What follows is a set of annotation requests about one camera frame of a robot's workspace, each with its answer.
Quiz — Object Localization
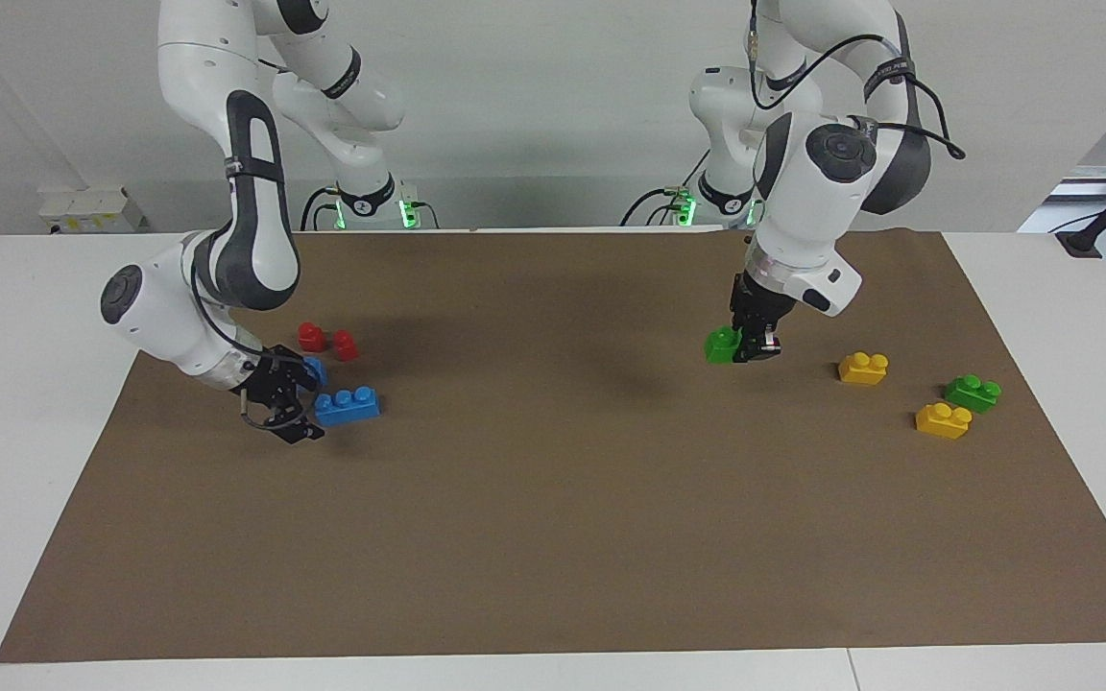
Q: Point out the green toy brick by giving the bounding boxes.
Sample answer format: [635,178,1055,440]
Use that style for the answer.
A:
[704,326,744,366]
[944,373,1003,415]

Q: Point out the yellow toy brick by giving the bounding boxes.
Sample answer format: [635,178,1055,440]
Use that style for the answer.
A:
[914,401,974,441]
[837,351,890,387]

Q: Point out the brown table mat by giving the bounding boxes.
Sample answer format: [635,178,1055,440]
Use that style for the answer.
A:
[0,227,1106,665]

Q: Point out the white power strip box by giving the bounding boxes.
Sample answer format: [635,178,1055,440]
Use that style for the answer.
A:
[38,186,145,235]

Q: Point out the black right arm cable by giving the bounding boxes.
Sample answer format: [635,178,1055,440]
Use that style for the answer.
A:
[188,274,310,431]

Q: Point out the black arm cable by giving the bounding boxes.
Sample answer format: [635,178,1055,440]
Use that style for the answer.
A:
[748,0,967,160]
[188,274,310,431]

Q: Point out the black left base cables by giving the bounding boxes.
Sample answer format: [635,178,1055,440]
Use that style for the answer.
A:
[620,142,709,228]

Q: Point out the black base cables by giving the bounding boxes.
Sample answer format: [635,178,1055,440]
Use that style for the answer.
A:
[301,185,345,232]
[620,142,709,228]

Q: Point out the black right base cables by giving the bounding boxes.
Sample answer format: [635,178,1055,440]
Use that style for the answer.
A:
[301,185,345,232]

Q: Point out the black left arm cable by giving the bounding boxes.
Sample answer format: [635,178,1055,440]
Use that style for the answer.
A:
[748,0,967,160]

